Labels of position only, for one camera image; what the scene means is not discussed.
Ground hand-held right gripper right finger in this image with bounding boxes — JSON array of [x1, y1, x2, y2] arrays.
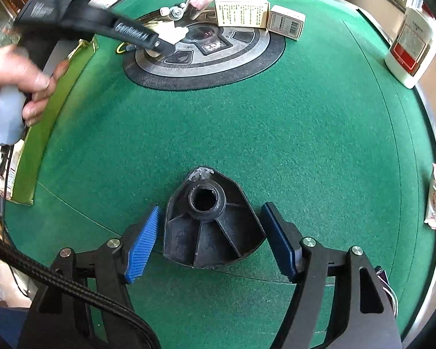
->
[[261, 202, 402, 349]]

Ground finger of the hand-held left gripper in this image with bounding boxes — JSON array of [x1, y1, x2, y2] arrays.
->
[[145, 30, 176, 56]]

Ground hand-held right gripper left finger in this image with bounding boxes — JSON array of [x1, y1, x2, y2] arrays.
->
[[17, 205, 161, 349]]

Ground white tapered tube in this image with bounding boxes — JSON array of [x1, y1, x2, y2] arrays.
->
[[153, 21, 190, 45]]

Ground black plastic wheel part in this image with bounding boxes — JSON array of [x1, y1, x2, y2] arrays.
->
[[162, 167, 267, 270]]

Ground gold cardboard box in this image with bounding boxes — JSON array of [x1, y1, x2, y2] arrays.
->
[[0, 39, 99, 206]]

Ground person's left hand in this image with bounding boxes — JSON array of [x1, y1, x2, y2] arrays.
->
[[0, 44, 70, 128]]

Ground small silver black trinket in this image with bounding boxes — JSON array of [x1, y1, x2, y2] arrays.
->
[[160, 3, 187, 21]]

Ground round table control panel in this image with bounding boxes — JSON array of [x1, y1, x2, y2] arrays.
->
[[123, 16, 287, 92]]

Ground beige cardboard box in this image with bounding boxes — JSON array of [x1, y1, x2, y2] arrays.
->
[[214, 0, 270, 30]]

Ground small white cardboard box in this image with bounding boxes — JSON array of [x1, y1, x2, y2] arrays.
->
[[267, 5, 307, 41]]

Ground person's blue trousers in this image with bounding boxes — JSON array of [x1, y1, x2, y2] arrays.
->
[[0, 296, 31, 349]]

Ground white liquor bottle red cap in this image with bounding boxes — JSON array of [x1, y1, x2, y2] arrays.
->
[[384, 6, 436, 90]]

